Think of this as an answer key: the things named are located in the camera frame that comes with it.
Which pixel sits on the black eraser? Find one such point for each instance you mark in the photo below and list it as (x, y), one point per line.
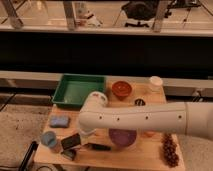
(71, 141)

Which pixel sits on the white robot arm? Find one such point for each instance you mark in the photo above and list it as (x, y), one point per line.
(189, 118)

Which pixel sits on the small metal cup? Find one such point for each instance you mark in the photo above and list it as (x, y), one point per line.
(139, 102)

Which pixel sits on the orange clay bowl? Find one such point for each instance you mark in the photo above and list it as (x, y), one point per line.
(121, 89)

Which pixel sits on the green plastic tray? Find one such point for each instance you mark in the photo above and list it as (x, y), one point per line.
(73, 89)

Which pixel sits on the blue sponge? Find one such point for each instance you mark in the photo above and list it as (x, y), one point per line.
(59, 121)

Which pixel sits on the orange candle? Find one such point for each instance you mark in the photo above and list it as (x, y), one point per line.
(149, 134)

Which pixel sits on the wooden board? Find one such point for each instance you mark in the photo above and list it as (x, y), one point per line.
(144, 155)

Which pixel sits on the black binder clip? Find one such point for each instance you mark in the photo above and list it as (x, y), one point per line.
(69, 154)

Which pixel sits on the black office chair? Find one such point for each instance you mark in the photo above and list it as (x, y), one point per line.
(141, 11)

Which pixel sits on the brown grape bunch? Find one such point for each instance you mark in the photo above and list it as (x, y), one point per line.
(169, 151)

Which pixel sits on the black handled tool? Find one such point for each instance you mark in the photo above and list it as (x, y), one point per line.
(98, 147)

